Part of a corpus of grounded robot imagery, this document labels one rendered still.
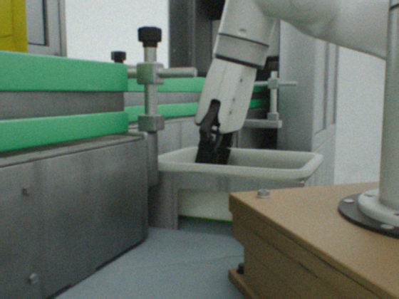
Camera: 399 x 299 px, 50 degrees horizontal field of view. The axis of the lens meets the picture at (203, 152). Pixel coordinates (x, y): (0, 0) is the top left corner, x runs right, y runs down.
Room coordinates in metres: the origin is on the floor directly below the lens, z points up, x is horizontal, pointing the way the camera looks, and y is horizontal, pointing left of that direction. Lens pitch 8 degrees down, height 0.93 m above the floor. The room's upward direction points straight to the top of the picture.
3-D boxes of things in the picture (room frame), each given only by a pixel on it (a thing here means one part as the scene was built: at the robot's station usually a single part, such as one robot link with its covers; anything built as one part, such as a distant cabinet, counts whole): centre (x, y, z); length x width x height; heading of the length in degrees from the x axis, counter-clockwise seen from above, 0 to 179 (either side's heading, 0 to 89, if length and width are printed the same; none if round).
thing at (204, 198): (0.62, -0.02, 0.79); 0.27 x 0.17 x 0.08; 67
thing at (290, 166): (0.61, -0.05, 0.80); 0.22 x 0.17 x 0.09; 67
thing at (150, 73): (0.54, 0.09, 0.95); 0.17 x 0.03 x 0.12; 67
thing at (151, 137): (0.55, 0.10, 0.85); 0.09 x 0.04 x 0.07; 67
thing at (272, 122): (1.13, -0.16, 0.90); 0.17 x 0.05 x 0.22; 67
